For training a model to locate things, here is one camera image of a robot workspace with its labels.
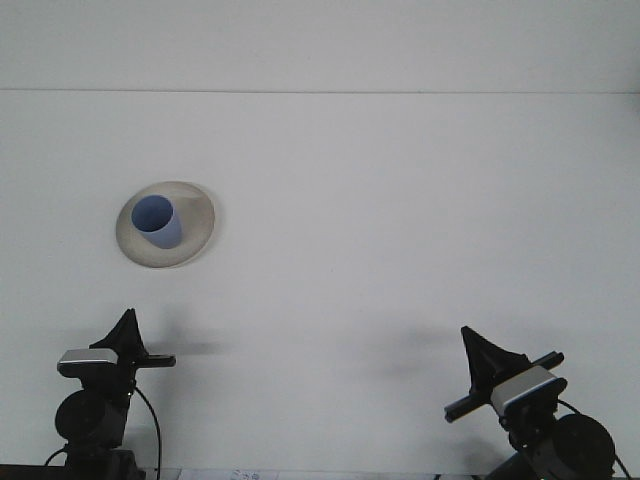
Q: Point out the pale blue cup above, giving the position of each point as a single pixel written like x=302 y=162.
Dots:
x=167 y=232

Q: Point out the pale round plate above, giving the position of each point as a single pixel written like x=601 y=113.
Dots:
x=197 y=225

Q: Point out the black base panel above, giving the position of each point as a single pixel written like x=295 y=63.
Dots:
x=25 y=473

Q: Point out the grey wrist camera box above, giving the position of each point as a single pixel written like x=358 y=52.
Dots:
x=525 y=385
x=89 y=356

